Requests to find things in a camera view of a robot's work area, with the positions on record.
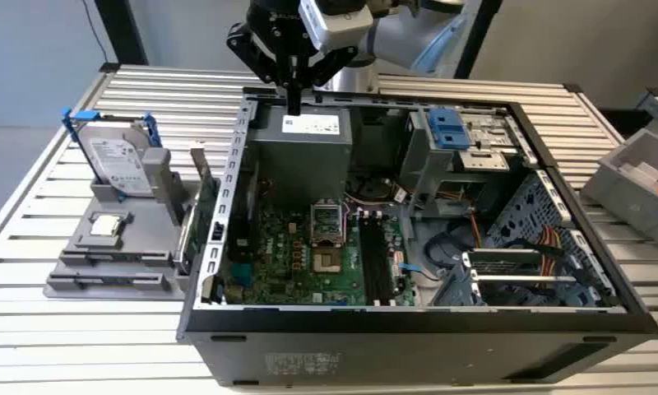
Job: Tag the blue plastic drive latch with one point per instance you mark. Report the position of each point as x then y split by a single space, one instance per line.
447 131

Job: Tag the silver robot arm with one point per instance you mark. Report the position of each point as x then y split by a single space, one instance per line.
394 41

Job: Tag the black open PC case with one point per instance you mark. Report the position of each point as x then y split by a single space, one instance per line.
361 354

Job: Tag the hard disk in blue carrier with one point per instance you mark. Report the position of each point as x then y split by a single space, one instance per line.
114 160

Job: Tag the grey parts rack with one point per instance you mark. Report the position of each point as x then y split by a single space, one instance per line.
153 238

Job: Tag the round black fan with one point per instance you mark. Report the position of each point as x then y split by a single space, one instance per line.
374 190

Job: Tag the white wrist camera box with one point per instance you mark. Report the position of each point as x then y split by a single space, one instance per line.
334 29

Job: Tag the green graphics card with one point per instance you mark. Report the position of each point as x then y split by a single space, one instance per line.
197 222

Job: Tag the CPU socket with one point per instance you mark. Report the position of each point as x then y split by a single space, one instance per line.
329 260

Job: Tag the grey plastic bin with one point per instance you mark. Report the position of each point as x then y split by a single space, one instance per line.
630 205

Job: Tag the silver CPU chip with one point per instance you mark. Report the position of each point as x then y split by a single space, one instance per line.
105 225

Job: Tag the grey power supply unit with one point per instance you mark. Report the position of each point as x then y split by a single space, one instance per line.
301 156

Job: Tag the black frame post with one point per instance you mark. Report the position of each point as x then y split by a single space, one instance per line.
475 41
121 33

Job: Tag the pale blue teach pendant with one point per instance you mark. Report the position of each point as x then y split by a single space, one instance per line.
435 45

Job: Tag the metal drive cage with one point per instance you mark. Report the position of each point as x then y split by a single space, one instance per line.
482 160

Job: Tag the metal disk bay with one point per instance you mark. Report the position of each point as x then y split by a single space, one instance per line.
526 279

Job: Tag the green motherboard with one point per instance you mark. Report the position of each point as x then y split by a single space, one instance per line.
285 280

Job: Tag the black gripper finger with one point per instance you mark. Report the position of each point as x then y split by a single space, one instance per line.
329 68
254 53

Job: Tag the white block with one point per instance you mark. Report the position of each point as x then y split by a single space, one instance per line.
643 170

